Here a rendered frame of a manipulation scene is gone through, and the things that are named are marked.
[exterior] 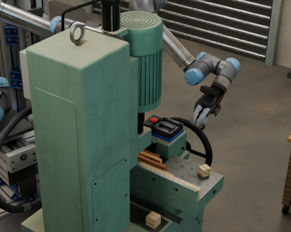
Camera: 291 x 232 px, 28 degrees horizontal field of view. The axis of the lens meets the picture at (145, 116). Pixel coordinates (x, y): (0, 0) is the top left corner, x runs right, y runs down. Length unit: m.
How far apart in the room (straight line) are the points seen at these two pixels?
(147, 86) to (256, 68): 3.21
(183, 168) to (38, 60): 0.81
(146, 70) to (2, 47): 0.99
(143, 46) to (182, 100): 2.66
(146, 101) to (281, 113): 2.58
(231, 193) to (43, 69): 2.12
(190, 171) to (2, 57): 1.08
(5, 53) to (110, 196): 1.07
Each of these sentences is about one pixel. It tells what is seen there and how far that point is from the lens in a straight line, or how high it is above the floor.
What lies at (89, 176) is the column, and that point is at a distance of 1.78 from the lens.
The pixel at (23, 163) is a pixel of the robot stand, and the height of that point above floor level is 0.71.
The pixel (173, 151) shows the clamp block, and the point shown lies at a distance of 2.29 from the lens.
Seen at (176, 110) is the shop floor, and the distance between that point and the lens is 4.37.
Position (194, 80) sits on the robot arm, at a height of 1.06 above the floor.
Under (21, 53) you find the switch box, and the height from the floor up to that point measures 1.48.
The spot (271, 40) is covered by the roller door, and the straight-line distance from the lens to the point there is 5.07.
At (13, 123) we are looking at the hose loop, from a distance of 1.81.
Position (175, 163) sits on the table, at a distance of 2.25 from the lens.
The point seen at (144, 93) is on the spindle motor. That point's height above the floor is 1.27.
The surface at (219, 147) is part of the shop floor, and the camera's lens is 3.99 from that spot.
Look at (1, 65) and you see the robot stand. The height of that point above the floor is 1.01.
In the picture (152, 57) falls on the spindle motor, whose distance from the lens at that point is 1.91.
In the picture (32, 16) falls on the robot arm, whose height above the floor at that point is 1.34.
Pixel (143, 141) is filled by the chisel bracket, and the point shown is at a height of 1.04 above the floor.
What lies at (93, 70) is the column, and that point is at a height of 1.49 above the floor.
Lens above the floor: 2.22
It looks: 31 degrees down
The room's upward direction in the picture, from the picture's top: 1 degrees clockwise
